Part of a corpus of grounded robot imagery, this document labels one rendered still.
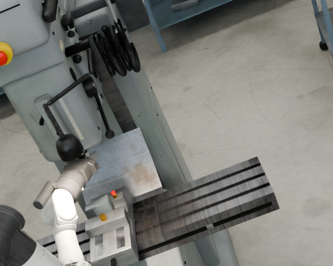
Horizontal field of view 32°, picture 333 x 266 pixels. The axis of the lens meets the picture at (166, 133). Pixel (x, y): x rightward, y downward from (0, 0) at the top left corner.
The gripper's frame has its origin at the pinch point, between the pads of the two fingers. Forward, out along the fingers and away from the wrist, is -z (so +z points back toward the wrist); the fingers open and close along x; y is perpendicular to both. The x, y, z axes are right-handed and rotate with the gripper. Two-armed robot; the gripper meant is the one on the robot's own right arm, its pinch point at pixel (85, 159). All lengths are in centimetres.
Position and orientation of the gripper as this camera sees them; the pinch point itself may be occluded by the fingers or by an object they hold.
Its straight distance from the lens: 200.7
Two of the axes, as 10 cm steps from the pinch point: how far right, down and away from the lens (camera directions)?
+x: -8.9, 1.1, 4.4
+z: -2.9, 6.0, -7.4
